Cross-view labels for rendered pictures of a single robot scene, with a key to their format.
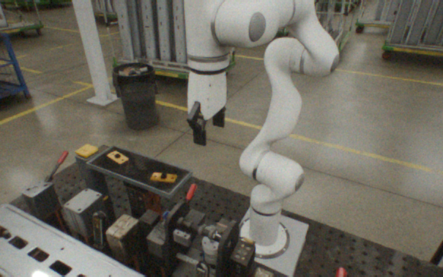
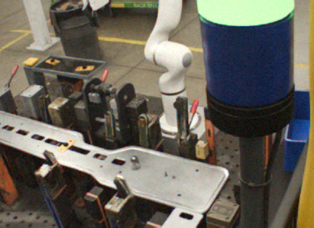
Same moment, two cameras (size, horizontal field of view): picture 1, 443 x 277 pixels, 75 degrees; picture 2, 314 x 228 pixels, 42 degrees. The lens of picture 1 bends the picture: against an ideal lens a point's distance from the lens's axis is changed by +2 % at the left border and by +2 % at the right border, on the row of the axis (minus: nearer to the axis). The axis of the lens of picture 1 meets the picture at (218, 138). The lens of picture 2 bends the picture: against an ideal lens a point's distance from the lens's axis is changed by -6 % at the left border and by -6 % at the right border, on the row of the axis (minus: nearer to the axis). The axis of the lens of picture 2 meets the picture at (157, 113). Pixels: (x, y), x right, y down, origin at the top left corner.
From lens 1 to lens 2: 1.00 m
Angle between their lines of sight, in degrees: 8
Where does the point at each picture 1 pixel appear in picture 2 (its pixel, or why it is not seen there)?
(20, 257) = not seen: outside the picture
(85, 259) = (37, 127)
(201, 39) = not seen: outside the picture
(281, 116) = (165, 10)
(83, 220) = (33, 102)
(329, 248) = not seen: hidden behind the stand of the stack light
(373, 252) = not seen: hidden behind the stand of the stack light
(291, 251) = (200, 128)
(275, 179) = (167, 58)
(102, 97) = (41, 42)
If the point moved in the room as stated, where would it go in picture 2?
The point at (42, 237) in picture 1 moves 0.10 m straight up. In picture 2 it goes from (8, 120) to (1, 102)
